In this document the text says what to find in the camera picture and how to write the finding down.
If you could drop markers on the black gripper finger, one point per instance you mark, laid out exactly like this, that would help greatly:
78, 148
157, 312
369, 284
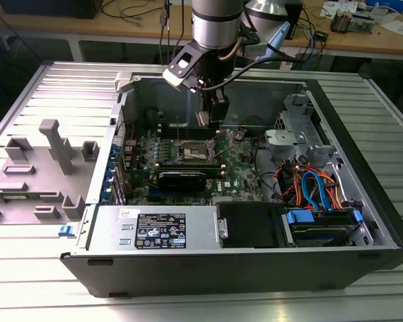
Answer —
220, 109
207, 102

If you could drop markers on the silver CPU chip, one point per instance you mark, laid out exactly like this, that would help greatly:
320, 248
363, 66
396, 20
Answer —
203, 120

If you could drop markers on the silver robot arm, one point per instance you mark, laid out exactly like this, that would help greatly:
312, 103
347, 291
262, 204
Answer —
216, 27

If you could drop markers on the black RAM slot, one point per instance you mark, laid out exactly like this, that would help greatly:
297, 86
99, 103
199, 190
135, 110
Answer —
178, 129
178, 133
178, 136
178, 126

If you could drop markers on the CPU socket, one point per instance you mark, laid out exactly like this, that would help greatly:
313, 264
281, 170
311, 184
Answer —
194, 152

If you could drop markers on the copper coloured curved tube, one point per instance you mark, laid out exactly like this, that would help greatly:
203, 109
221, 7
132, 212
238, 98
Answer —
236, 50

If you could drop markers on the round coin cell battery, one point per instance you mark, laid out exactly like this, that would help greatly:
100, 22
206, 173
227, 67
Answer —
239, 135

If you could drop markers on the green motherboard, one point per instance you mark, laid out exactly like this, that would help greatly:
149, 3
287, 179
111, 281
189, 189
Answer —
235, 174

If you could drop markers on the silver metal drive cage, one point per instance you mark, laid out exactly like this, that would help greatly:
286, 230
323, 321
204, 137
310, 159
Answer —
289, 139

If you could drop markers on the black graphics card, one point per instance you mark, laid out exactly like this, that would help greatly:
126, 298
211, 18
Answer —
181, 182

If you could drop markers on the tall black box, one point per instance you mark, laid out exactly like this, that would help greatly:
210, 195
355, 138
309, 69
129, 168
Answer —
293, 18

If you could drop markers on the small black adapter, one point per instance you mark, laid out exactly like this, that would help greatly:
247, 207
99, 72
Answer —
321, 36

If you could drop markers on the black plastic disk bay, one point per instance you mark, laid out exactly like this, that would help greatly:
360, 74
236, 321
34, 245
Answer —
248, 224

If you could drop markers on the copper coil transformer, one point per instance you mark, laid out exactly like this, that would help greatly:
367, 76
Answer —
342, 21

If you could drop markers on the wooden desk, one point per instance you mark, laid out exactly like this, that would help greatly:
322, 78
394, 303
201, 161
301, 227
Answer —
87, 27

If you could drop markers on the hard disk in blue carrier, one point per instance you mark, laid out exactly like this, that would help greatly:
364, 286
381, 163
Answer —
309, 234

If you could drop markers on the silver power supply box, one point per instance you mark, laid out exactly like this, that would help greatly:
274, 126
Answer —
104, 218

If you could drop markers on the black PC case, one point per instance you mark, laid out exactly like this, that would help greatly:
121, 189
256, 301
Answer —
221, 275

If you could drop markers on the wide black equipment box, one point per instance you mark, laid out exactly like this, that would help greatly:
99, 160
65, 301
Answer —
50, 8

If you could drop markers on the white paper sheets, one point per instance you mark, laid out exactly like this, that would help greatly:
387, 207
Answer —
398, 27

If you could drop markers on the grey plastic part rack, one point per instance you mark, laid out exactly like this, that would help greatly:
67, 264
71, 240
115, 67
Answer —
37, 188

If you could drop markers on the small blue case latch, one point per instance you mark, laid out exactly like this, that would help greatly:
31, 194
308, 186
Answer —
66, 231

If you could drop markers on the green RAM stick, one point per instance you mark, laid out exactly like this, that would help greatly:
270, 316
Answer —
20, 197

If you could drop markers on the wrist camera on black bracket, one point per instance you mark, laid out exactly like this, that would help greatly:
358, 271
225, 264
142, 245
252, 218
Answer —
183, 63
252, 38

